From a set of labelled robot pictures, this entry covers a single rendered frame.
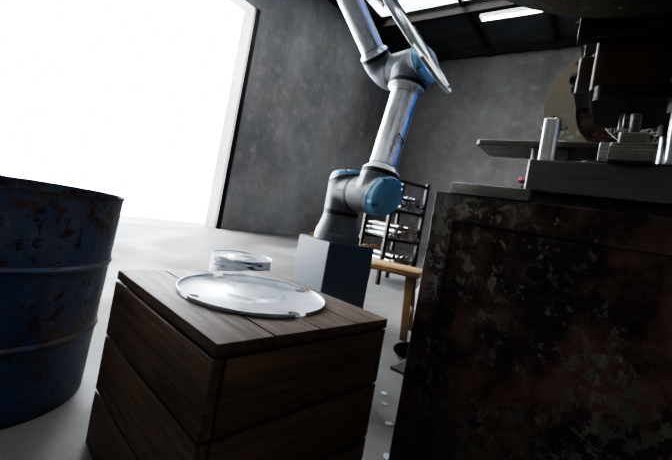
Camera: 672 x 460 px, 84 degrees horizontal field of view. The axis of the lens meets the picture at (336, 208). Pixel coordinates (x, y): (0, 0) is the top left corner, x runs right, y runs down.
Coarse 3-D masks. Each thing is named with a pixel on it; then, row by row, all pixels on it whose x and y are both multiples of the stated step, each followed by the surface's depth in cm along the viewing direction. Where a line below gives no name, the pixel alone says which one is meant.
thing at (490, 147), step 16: (480, 144) 91; (496, 144) 88; (512, 144) 86; (528, 144) 84; (560, 144) 80; (576, 144) 79; (592, 144) 77; (560, 160) 82; (576, 160) 89; (592, 160) 87
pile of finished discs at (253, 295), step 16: (176, 288) 67; (192, 288) 70; (208, 288) 72; (224, 288) 72; (240, 288) 74; (256, 288) 76; (272, 288) 79; (288, 288) 84; (208, 304) 60; (224, 304) 63; (240, 304) 65; (256, 304) 67; (272, 304) 69; (288, 304) 71; (304, 304) 73; (320, 304) 75
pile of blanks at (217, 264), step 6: (216, 258) 174; (222, 258) 169; (210, 264) 174; (216, 264) 171; (222, 264) 169; (228, 264) 168; (234, 264) 168; (240, 264) 168; (246, 264) 173; (252, 264) 170; (258, 264) 172; (264, 264) 175; (270, 264) 181; (210, 270) 173; (216, 270) 173; (222, 270) 168; (228, 270) 168; (234, 270) 168; (240, 270) 168; (246, 270) 169; (252, 270) 171; (258, 270) 172; (264, 270) 176
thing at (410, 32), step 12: (384, 0) 65; (396, 0) 86; (396, 12) 73; (408, 24) 75; (408, 36) 65; (420, 36) 90; (420, 48) 74; (432, 60) 89; (432, 72) 69; (444, 84) 84
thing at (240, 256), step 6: (216, 252) 181; (222, 252) 184; (228, 252) 188; (234, 252) 191; (240, 252) 195; (246, 252) 196; (228, 258) 170; (234, 258) 173; (240, 258) 176; (246, 258) 177; (252, 258) 180; (258, 258) 186; (264, 258) 189; (270, 258) 189
